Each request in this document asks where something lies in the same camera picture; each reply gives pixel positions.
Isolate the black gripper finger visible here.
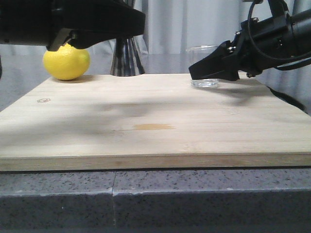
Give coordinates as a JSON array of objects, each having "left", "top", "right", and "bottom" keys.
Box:
[{"left": 50, "top": 0, "right": 145, "bottom": 48}]

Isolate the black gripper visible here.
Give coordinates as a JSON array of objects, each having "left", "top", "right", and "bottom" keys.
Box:
[
  {"left": 189, "top": 13, "right": 298, "bottom": 82},
  {"left": 0, "top": 0, "right": 77, "bottom": 51}
]

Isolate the clear glass beaker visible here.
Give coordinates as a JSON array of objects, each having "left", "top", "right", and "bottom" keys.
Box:
[{"left": 186, "top": 45, "right": 218, "bottom": 88}]

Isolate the steel double jigger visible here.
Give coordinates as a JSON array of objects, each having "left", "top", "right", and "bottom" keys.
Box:
[{"left": 110, "top": 0, "right": 145, "bottom": 77}]

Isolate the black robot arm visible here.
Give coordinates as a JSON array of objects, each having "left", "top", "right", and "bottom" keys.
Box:
[{"left": 189, "top": 0, "right": 311, "bottom": 81}]

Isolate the yellow lemon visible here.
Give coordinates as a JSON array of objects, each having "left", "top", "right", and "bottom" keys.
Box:
[{"left": 42, "top": 44, "right": 90, "bottom": 81}]

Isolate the grey pleated curtain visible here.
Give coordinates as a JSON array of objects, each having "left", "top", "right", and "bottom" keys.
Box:
[{"left": 0, "top": 0, "right": 249, "bottom": 55}]

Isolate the light wooden cutting board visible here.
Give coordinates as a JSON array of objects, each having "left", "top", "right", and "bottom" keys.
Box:
[{"left": 0, "top": 74, "right": 311, "bottom": 171}]

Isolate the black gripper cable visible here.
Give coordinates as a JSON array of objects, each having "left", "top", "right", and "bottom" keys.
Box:
[{"left": 247, "top": 0, "right": 311, "bottom": 71}]

